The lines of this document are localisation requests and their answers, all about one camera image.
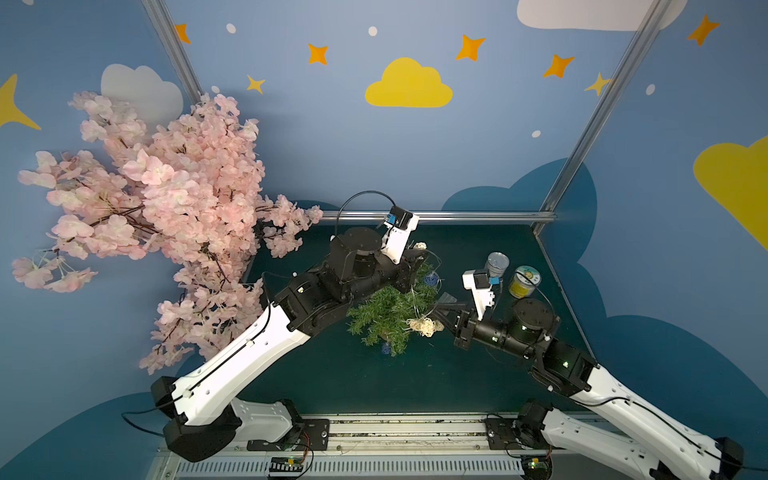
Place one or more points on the left small circuit board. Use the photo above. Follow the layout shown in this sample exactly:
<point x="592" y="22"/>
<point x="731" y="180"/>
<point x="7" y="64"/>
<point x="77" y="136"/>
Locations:
<point x="286" y="467"/>

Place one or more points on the small green christmas tree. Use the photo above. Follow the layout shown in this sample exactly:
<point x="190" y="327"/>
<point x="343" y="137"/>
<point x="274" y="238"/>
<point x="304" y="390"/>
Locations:
<point x="381" y="320"/>

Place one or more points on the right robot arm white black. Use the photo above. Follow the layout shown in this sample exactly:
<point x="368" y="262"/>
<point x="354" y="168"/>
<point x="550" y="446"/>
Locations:
<point x="648" y="444"/>

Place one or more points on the pink cherry blossom tree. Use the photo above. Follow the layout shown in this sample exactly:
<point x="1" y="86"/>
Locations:
<point x="191" y="190"/>

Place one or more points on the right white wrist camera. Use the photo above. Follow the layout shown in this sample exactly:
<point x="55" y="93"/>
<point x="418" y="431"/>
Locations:
<point x="480" y="283"/>

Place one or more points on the right small circuit board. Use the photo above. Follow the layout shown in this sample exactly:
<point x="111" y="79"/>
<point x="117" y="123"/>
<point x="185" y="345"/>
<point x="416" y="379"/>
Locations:
<point x="536" y="468"/>

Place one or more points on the clear battery box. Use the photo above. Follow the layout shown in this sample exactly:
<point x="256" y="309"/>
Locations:
<point x="446" y="299"/>

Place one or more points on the silver tin can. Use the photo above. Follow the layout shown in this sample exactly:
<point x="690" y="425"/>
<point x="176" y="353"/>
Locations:
<point x="496" y="264"/>

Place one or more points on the aluminium frame post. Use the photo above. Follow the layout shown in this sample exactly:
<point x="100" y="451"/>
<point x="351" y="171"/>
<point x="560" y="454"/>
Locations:
<point x="164" y="26"/>
<point x="637" y="49"/>

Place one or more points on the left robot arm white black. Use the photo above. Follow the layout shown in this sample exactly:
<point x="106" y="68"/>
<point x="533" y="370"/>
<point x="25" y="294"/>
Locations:
<point x="204" y="412"/>

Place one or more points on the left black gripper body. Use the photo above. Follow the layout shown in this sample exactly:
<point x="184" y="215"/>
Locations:
<point x="411" y="264"/>

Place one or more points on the yellow green tin can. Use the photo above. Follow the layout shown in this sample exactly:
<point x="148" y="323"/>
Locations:
<point x="525" y="281"/>

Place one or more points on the small circuit board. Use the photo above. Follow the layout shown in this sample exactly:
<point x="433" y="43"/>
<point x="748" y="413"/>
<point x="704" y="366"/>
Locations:
<point x="286" y="467"/>
<point x="536" y="468"/>

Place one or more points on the string lights with rattan balls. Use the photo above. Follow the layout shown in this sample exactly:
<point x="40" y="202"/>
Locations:
<point x="423" y="324"/>

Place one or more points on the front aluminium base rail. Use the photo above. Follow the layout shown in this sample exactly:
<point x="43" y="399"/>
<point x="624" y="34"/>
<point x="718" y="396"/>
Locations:
<point x="406" y="446"/>

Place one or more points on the right aluminium frame post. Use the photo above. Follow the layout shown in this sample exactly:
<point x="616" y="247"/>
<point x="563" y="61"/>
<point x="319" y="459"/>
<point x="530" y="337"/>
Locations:
<point x="637" y="49"/>

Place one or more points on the horizontal aluminium frame rail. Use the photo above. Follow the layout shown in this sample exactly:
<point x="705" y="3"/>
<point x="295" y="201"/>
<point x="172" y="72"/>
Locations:
<point x="446" y="217"/>

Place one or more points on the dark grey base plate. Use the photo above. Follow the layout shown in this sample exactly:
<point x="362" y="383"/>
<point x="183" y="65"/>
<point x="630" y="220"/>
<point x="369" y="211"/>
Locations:
<point x="309" y="434"/>

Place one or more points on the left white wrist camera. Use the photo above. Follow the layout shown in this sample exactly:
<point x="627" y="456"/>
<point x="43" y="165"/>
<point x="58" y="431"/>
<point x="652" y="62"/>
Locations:
<point x="399" y="223"/>

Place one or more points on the left aluminium frame post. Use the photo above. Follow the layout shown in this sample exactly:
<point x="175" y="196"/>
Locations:
<point x="164" y="26"/>

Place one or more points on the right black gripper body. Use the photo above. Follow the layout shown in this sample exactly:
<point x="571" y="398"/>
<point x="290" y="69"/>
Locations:
<point x="462" y="329"/>

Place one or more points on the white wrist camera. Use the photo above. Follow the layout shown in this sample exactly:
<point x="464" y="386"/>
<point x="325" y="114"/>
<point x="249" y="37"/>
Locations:
<point x="480" y="283"/>
<point x="399" y="223"/>

